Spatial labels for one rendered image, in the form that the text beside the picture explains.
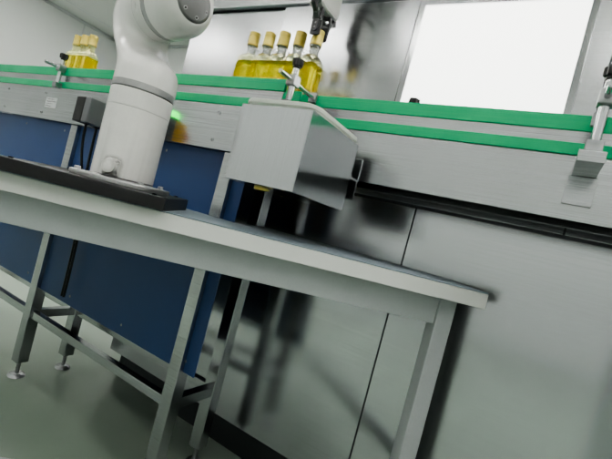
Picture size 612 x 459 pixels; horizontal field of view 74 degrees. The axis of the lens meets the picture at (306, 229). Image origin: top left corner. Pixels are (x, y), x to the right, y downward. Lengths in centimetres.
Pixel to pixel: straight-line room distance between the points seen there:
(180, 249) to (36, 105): 122
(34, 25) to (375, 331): 672
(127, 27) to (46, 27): 642
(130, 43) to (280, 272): 54
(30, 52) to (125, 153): 642
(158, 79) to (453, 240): 79
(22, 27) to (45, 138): 542
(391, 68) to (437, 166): 43
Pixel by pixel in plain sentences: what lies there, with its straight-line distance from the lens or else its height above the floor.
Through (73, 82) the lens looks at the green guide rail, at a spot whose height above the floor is 108.
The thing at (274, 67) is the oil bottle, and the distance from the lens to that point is 129.
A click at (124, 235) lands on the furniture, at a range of 86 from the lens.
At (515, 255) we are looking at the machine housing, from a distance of 111.
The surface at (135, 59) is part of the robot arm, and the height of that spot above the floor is 101.
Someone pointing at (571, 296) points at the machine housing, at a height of 79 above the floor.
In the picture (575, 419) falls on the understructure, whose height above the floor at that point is 53.
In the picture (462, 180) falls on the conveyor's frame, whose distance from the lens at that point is 94.
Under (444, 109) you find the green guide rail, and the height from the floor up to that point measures 112.
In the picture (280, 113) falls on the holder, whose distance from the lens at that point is 81.
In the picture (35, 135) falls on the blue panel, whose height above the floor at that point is 86.
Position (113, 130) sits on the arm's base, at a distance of 87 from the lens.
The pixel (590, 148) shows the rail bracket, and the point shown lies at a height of 103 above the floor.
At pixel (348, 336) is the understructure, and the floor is 51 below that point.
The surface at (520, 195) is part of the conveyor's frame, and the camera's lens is 92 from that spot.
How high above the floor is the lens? 79
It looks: 1 degrees down
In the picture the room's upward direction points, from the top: 15 degrees clockwise
